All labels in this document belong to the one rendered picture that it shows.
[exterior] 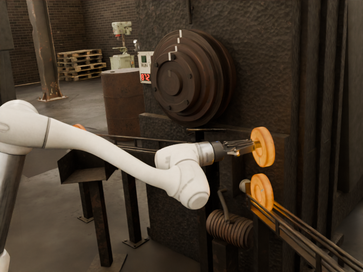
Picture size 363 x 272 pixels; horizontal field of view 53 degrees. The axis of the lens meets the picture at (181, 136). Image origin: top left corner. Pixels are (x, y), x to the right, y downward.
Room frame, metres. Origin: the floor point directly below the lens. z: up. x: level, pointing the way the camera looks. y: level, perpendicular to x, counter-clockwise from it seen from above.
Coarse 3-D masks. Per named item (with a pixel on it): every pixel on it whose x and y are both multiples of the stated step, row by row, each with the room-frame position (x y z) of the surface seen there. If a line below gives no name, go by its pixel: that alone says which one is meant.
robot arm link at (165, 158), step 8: (184, 144) 1.25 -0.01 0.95; (192, 144) 1.26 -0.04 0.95; (160, 152) 1.22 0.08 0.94; (168, 152) 1.21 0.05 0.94; (176, 152) 1.20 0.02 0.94; (184, 152) 1.20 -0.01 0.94; (192, 152) 1.21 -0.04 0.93; (160, 160) 1.19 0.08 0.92; (168, 160) 1.19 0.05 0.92; (176, 160) 1.17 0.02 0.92; (160, 168) 1.19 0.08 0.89; (168, 168) 1.19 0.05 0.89
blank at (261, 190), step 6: (258, 174) 1.32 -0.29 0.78; (264, 174) 1.32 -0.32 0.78; (252, 180) 1.36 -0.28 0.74; (258, 180) 1.30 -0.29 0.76; (264, 180) 1.28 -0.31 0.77; (252, 186) 1.36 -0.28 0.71; (258, 186) 1.30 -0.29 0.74; (264, 186) 1.26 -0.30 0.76; (270, 186) 1.26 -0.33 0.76; (252, 192) 1.36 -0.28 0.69; (258, 192) 1.34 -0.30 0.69; (264, 192) 1.25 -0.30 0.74; (270, 192) 1.25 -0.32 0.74; (258, 198) 1.33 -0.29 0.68; (264, 198) 1.25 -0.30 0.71; (270, 198) 1.24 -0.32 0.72; (264, 204) 1.25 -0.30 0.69; (270, 204) 1.24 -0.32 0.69; (258, 210) 1.30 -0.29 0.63; (264, 210) 1.25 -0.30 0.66; (270, 210) 1.26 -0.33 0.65
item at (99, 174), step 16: (64, 160) 1.90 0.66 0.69; (80, 160) 2.02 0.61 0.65; (96, 160) 2.01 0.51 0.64; (64, 176) 1.87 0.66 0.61; (80, 176) 1.89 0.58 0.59; (96, 176) 1.86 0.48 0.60; (96, 192) 1.87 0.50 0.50; (96, 208) 1.88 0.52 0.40; (96, 224) 1.88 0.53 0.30; (96, 256) 1.98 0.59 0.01; (112, 256) 1.97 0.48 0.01
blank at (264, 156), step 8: (256, 128) 1.32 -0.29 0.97; (264, 128) 1.30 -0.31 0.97; (256, 136) 1.32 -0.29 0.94; (264, 136) 1.26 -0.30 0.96; (264, 144) 1.25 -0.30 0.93; (272, 144) 1.25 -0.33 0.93; (256, 152) 1.33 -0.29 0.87; (264, 152) 1.26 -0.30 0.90; (272, 152) 1.24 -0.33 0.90; (256, 160) 1.34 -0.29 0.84; (264, 160) 1.26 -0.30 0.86; (272, 160) 1.25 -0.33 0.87
